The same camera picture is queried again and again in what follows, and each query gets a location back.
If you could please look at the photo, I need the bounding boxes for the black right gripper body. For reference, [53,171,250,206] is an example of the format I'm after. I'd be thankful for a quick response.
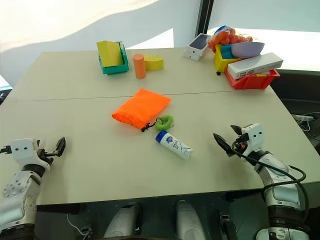
[231,133,251,154]

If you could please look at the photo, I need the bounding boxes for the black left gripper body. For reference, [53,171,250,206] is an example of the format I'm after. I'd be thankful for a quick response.
[36,146,55,165]

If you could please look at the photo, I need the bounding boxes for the net bag of oranges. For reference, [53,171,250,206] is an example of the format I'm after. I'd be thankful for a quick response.
[208,26,254,54]

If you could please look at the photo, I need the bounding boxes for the white blue-printed tube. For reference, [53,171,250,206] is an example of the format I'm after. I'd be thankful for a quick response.
[155,129,194,161]

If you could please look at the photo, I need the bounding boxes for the red plastic bin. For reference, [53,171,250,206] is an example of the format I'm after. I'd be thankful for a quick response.
[224,67,281,91]

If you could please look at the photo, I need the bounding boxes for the long white carton box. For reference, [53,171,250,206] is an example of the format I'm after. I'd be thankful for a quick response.
[227,52,284,81]

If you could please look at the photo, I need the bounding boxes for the yellow plastic bin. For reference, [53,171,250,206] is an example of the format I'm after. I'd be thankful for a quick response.
[213,43,243,75]

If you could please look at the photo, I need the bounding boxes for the blue foam block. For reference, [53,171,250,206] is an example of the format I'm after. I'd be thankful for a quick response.
[220,44,238,60]

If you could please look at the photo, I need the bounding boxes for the lilac plastic bowl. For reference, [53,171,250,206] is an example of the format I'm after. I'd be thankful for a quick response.
[230,41,266,59]

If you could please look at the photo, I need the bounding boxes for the silver rounded robot leg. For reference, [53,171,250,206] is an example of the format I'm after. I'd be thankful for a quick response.
[175,199,207,240]
[103,201,141,239]

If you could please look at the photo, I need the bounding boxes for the plain white phone box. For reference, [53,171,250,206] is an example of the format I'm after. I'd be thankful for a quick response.
[183,45,210,62]

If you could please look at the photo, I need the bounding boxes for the white phone box dark lid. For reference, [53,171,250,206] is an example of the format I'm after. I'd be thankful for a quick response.
[188,32,214,53]

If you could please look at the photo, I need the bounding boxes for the teal plastic bin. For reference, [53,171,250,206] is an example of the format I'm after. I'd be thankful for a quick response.
[96,40,130,76]

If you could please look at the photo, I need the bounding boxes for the blue white package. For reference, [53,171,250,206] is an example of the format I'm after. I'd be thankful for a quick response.
[213,24,233,36]

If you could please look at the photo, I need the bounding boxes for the yellow foam wedge block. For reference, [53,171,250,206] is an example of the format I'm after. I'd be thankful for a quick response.
[96,40,124,69]

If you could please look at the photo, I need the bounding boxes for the yellow half-round foam block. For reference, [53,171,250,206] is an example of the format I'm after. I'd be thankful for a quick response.
[143,54,165,72]

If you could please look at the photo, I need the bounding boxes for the orange foam cylinder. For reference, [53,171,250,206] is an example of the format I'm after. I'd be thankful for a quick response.
[132,53,147,80]

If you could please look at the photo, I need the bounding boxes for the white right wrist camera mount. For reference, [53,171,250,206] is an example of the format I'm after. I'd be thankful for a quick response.
[240,123,265,156]

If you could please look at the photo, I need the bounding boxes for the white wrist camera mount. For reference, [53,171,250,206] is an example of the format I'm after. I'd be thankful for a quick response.
[9,137,51,171]
[240,123,265,156]

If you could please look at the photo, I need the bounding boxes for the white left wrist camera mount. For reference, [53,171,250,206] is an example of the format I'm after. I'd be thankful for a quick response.
[9,137,51,171]

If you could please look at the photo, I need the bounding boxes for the green grip ring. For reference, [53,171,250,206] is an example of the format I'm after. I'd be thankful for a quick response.
[154,114,175,131]

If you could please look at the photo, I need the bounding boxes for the white cable bundle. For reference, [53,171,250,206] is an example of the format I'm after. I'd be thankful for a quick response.
[290,112,315,133]

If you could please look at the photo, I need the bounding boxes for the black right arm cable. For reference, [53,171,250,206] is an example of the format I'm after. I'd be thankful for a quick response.
[231,139,311,216]

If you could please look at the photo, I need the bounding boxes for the thin white cable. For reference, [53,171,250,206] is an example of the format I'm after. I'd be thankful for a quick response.
[66,213,91,236]

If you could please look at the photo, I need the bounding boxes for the black metal bracket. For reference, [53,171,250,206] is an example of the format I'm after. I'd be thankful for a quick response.
[219,213,236,240]

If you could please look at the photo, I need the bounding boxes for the orange drawstring bag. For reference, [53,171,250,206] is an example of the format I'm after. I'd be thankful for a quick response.
[111,88,172,133]

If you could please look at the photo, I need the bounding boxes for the black window post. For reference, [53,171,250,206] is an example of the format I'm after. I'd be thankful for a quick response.
[195,0,214,49]

